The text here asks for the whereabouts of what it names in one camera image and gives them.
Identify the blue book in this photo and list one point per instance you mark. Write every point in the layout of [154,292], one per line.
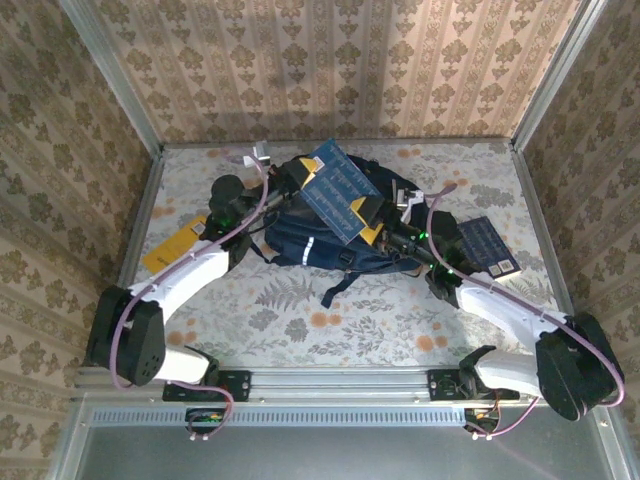
[487,245]
[340,200]

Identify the navy blue backpack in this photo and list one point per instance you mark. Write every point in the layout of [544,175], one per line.
[320,250]

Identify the yellow book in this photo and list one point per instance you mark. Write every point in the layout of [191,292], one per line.
[172,247]

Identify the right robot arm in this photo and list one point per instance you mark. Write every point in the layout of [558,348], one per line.
[500,305]

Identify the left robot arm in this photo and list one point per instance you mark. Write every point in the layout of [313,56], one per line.
[190,275]

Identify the grey metal sheet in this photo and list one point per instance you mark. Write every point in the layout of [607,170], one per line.
[325,455]

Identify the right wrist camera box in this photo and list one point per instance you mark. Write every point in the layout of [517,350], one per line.
[410,200]

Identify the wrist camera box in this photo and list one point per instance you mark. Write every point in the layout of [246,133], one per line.
[260,150]
[410,200]

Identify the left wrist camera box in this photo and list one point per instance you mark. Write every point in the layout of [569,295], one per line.
[260,150]

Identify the aluminium table side rail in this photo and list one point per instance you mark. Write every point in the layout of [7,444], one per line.
[532,200]
[139,225]

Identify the aluminium table end rail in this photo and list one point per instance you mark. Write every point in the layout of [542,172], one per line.
[450,142]

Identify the aluminium corner post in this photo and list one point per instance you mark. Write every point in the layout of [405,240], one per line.
[555,75]
[112,75]

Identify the aluminium mounting rail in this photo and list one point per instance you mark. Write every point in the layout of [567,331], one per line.
[340,382]

